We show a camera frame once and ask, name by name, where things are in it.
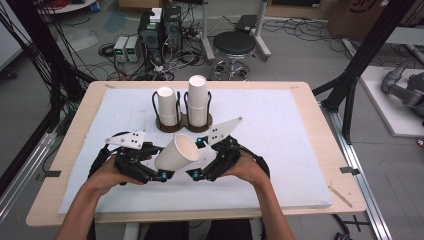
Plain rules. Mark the wooden table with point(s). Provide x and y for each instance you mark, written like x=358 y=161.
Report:
x=78 y=133

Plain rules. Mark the white metal stand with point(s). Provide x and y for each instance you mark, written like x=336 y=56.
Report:
x=207 y=40

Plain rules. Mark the person's left hand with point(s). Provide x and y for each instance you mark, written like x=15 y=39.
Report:
x=106 y=176

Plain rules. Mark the dark wooden cup holder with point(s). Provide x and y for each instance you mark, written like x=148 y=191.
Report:
x=182 y=128

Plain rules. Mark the grey power supply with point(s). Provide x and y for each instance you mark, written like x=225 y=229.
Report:
x=133 y=49
x=120 y=48

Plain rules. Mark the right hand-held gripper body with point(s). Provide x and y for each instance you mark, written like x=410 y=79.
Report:
x=225 y=131

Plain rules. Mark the wooden stick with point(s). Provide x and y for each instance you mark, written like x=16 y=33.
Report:
x=340 y=196

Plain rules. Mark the aluminium rail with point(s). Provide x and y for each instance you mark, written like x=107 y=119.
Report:
x=23 y=176
x=360 y=180

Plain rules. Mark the white disposable cup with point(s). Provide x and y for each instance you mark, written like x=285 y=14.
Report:
x=176 y=155

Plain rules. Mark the white platform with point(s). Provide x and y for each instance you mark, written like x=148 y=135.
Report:
x=386 y=106

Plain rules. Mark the black tape piece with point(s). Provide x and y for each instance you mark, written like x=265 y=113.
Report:
x=350 y=170

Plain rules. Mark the black flat box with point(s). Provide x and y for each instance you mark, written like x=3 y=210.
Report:
x=246 y=22

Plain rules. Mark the black round stool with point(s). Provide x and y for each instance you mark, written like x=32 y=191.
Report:
x=234 y=42

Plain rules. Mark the black frame post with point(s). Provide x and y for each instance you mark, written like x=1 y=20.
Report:
x=43 y=60
x=363 y=56

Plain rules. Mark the person's right hand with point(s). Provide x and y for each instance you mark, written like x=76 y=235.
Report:
x=248 y=170

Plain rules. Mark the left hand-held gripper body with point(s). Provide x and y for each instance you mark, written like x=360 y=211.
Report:
x=130 y=140

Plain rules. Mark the stack of white paper cups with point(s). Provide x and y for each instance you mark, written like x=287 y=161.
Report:
x=197 y=100
x=168 y=106

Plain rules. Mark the cardboard box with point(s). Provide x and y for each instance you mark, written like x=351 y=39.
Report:
x=353 y=16

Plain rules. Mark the black computer tower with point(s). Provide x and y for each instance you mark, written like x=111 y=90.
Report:
x=150 y=33
x=172 y=26

